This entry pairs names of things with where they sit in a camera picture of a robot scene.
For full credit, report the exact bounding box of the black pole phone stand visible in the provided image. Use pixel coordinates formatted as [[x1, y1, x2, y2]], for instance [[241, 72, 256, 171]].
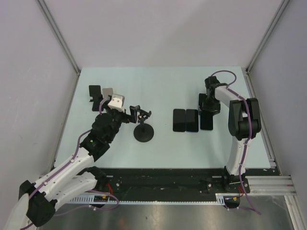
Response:
[[133, 109, 154, 143]]

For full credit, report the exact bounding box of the blue-edged black phone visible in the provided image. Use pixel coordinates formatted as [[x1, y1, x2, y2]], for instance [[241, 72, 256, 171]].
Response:
[[186, 109, 199, 133]]

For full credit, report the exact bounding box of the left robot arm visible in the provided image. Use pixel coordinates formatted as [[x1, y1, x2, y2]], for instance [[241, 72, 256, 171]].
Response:
[[19, 105, 140, 227]]

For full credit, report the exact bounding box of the left aluminium corner post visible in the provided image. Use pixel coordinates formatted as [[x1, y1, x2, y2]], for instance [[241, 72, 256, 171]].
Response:
[[35, 0, 81, 76]]

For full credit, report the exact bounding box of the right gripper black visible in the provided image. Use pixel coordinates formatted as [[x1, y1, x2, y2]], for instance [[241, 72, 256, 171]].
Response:
[[198, 93, 221, 115]]

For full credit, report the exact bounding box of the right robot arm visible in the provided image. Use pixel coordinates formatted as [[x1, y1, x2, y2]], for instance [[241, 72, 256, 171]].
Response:
[[199, 76, 261, 192]]

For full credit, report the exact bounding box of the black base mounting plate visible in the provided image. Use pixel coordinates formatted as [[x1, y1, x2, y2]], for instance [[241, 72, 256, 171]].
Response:
[[82, 167, 250, 202]]

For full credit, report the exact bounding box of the grey slotted cable duct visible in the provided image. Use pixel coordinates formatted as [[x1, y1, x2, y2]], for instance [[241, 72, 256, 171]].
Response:
[[69, 193, 238, 206]]

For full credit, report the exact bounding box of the white phone stand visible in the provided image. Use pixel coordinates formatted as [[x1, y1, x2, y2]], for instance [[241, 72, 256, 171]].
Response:
[[102, 88, 114, 99]]

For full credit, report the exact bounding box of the teal-edged phone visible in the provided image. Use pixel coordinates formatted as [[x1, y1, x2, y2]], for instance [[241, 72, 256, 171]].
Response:
[[200, 111, 213, 131]]

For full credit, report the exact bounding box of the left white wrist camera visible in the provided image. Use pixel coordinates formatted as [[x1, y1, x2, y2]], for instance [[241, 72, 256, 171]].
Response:
[[107, 94, 125, 112]]

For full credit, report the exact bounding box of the aluminium corner post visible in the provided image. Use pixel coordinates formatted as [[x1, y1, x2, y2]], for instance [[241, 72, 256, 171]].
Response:
[[35, 0, 81, 76], [245, 0, 292, 73]]

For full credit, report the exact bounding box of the right aluminium corner post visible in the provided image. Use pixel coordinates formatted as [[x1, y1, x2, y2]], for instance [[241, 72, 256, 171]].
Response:
[[245, 0, 292, 73]]

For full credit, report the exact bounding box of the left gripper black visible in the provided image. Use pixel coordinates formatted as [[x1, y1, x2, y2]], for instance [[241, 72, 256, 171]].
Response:
[[102, 102, 137, 142]]

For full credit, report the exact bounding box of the aluminium frame rail front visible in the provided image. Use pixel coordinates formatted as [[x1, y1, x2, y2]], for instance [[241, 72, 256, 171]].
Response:
[[38, 176, 295, 195]]

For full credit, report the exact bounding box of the black folding phone stand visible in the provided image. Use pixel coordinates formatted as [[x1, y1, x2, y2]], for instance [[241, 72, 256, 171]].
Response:
[[89, 85, 103, 112]]

